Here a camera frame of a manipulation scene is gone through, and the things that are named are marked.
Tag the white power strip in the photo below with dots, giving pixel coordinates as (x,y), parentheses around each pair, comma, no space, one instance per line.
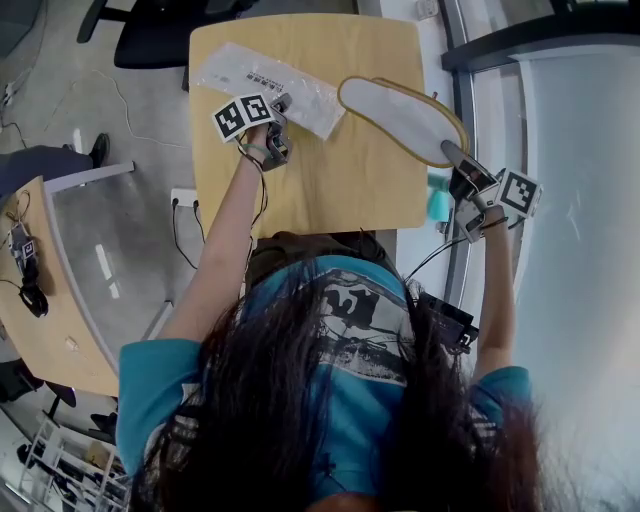
(8,94)
(182,196)

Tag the teal plastic container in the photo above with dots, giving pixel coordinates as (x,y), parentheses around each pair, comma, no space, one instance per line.
(439,205)

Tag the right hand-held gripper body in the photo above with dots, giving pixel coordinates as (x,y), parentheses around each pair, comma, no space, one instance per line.
(520,192)

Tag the person's right forearm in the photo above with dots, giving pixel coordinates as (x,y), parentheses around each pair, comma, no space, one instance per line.
(495,300)

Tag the curved wooden desk white legs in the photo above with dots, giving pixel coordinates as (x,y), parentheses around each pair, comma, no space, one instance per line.
(50,300)

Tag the person's teal printed shirt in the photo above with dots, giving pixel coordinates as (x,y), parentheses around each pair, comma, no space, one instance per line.
(350,425)

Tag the small white box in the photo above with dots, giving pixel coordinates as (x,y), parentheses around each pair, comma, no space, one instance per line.
(71,344)

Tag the black headset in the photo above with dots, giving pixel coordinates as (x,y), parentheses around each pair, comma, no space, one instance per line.
(35,300)

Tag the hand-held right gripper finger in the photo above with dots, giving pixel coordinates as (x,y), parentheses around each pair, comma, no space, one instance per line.
(457,157)

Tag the black office chair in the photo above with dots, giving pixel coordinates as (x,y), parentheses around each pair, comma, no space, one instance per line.
(60,395)
(150,45)

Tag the person's left forearm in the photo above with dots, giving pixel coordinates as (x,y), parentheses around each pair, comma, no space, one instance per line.
(220,240)

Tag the person's dark trousers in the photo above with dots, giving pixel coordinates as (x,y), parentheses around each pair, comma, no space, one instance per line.
(300,247)

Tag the dark wrist band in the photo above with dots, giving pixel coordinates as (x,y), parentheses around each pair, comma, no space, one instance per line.
(492,223)

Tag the white wall socket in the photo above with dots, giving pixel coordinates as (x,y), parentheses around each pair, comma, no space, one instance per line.
(429,7)

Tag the clear plastic bag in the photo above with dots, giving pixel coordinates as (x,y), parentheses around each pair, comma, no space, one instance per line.
(230,65)

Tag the idle grey gripper device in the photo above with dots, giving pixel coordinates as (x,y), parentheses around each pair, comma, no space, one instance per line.
(25,247)

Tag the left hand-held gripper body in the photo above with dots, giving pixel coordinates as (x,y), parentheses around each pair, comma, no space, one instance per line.
(242,117)

